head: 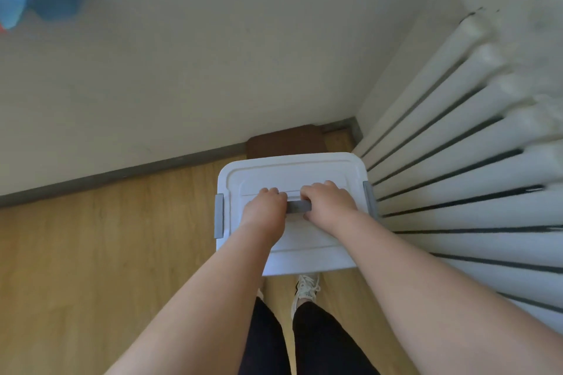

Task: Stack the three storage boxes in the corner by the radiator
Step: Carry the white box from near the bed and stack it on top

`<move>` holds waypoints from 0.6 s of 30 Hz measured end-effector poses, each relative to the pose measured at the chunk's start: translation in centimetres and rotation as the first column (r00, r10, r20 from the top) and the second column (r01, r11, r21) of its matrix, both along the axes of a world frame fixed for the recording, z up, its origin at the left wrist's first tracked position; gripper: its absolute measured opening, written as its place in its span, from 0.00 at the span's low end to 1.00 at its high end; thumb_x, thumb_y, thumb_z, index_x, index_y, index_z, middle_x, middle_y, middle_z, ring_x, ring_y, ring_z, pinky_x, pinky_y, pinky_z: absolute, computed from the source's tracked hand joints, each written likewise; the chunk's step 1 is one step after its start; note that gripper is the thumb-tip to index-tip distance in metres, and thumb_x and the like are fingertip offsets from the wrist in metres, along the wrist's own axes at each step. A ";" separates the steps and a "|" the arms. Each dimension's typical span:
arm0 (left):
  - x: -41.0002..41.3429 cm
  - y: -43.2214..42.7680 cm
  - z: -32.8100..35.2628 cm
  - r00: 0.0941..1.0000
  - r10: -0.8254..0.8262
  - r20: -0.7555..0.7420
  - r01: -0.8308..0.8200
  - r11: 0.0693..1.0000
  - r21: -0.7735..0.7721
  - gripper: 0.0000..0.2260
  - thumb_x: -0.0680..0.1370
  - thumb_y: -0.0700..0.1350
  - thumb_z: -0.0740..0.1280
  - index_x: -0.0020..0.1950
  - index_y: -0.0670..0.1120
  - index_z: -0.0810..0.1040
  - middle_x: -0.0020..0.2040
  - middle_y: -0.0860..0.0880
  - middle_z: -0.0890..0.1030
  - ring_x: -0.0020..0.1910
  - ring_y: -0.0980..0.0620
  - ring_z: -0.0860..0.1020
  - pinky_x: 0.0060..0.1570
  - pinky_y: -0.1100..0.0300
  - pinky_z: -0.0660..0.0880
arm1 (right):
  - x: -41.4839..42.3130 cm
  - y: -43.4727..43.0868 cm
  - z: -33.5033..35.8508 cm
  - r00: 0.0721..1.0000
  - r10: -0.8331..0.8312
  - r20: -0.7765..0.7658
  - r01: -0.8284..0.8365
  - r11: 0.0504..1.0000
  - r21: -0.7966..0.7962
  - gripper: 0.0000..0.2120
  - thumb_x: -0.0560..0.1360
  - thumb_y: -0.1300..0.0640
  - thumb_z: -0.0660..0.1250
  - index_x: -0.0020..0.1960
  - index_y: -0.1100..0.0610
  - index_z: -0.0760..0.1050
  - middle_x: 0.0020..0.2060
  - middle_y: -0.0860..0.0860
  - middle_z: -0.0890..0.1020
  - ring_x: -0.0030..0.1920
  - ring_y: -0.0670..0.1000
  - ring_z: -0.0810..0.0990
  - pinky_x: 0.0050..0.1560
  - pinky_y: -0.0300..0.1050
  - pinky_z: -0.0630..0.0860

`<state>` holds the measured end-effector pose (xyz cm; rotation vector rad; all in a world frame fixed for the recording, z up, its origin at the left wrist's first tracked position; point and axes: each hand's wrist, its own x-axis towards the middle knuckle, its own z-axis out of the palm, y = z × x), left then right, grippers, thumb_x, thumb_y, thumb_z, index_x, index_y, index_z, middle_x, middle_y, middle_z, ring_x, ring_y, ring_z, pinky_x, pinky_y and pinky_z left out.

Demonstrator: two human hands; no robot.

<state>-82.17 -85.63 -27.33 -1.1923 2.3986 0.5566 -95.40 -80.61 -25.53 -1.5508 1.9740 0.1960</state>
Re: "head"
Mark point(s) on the brown-lidded white box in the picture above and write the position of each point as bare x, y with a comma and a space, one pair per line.
286, 144

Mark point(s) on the person's left hand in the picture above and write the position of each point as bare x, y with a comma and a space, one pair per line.
264, 214

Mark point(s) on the white radiator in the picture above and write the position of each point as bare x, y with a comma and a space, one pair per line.
484, 159

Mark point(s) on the person's right forearm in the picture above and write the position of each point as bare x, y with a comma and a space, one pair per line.
440, 300

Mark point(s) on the person's leg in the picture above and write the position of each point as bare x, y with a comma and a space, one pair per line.
264, 344
325, 344

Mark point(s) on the large white storage box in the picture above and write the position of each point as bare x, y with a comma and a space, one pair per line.
290, 172

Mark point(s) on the person's right leg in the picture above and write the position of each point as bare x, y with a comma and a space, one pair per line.
325, 344

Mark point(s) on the person's left leg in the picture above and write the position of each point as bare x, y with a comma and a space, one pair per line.
264, 344

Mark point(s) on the person's right white shoe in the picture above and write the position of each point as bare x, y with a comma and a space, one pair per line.
305, 289

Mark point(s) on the person's left forearm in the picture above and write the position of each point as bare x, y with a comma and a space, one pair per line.
211, 309

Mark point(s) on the person's right hand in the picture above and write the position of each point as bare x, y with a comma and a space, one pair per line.
330, 205

